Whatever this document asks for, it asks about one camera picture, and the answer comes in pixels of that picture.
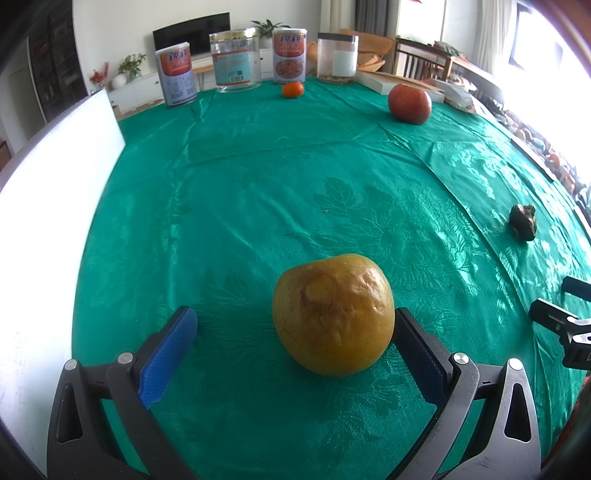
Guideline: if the grey curtain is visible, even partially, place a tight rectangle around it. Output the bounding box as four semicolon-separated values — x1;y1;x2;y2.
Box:
355;0;387;36

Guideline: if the brown wrinkled dried fruit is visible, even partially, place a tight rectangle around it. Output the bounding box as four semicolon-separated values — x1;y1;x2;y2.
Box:
509;203;538;243

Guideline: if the large green potted plant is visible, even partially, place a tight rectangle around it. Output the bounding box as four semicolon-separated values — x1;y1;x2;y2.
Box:
251;19;292;40

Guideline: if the wooden slatted crib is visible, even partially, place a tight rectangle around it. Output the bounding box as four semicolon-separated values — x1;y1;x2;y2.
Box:
394;37;468;82

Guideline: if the red label tin can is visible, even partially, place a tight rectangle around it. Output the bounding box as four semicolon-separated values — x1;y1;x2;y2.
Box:
155;41;199;110
272;28;308;85

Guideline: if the dark bookshelf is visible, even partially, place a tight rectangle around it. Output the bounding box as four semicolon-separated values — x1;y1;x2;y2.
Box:
25;0;89;126

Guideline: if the red flowering plant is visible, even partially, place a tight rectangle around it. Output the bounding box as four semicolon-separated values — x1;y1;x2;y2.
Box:
89;62;110;92

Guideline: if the white flat box orange top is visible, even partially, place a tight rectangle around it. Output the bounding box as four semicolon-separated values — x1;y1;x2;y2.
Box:
355;70;445;104

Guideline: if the green plant white vase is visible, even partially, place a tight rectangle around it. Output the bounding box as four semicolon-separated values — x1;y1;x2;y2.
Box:
112;52;147;90

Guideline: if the white television cabinet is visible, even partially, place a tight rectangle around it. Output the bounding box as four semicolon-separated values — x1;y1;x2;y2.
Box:
108;46;278;115

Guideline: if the black television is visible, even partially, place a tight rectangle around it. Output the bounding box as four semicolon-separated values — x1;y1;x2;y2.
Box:
152;12;232;59

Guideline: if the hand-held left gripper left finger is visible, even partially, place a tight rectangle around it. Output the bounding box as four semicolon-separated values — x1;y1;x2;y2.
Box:
46;305;199;480

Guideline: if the white printed plastic bag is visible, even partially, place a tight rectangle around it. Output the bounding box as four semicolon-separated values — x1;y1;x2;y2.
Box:
431;78;477;114

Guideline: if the green floral tablecloth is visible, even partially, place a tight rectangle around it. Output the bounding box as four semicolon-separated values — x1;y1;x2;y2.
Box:
71;76;591;480

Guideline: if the clear plastic jar black lid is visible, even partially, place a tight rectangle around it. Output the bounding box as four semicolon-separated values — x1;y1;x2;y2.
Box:
316;32;359;86

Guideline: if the red apple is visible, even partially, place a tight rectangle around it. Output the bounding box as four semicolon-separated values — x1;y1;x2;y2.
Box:
387;83;433;126

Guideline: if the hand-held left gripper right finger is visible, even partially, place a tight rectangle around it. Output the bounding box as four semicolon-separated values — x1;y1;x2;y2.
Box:
394;307;542;480

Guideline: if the glass jar blue label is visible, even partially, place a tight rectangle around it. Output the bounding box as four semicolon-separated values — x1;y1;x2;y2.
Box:
209;29;262;94

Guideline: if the orange lounge chair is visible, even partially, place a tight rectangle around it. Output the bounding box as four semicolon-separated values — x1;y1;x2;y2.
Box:
339;28;398;73

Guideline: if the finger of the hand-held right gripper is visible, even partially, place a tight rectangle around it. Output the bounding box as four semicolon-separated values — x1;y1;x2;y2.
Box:
529;298;583;335
562;276;591;302

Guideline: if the white board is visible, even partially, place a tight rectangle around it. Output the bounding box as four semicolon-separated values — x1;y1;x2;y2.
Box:
0;88;127;480

